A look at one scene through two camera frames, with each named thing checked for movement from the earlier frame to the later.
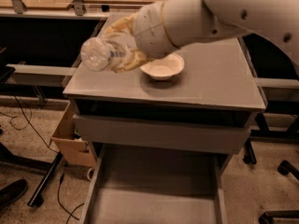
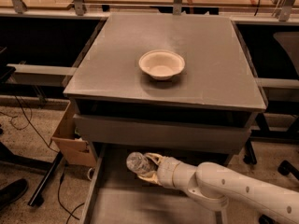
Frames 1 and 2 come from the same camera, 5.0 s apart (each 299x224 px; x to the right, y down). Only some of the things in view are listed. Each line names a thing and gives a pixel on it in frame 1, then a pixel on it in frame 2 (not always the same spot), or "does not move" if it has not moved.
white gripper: [150, 32] → [167, 172]
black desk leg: [36, 200] does not move
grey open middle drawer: [150, 185] does not move
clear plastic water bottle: [98, 54] → [139, 163]
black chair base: [267, 217] does not move
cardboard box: [75, 149] does not move
